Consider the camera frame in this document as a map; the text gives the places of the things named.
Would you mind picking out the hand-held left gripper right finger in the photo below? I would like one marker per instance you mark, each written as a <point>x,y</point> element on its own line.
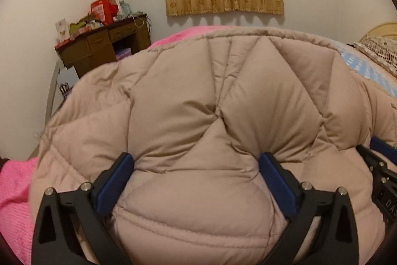
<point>276,184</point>

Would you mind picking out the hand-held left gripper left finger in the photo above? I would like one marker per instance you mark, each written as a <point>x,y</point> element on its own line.
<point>113,184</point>

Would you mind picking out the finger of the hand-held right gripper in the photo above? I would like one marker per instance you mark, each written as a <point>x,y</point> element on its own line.
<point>383,145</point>

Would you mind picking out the beige quilted puffer jacket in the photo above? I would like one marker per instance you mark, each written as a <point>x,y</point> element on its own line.
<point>198,103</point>

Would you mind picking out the blue printed bed sheet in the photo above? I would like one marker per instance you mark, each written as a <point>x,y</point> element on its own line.
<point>363,66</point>

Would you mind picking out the striped patterned pillow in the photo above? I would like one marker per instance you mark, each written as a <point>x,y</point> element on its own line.
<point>381,52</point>

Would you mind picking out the white bag with black print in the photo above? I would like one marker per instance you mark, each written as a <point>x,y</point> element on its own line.
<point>66,81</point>

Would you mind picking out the cream bed headboard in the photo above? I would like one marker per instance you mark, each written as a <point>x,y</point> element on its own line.
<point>383,29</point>

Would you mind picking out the purple box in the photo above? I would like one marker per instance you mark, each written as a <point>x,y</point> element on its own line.
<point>123,54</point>

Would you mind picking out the brown wooden desk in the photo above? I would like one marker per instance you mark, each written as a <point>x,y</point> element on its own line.
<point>93,47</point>

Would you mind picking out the white printed card box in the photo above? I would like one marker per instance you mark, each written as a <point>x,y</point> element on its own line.
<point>62,30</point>

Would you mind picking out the green cloth pile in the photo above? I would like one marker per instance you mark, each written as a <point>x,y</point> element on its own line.
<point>80,25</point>

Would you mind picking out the red gift box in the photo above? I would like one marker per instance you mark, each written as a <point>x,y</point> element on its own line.
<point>104,10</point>

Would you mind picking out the pale teal box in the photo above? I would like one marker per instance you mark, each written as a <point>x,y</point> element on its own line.
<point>125,8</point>

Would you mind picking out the grey metal frame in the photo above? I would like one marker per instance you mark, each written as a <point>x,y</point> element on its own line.
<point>52,91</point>

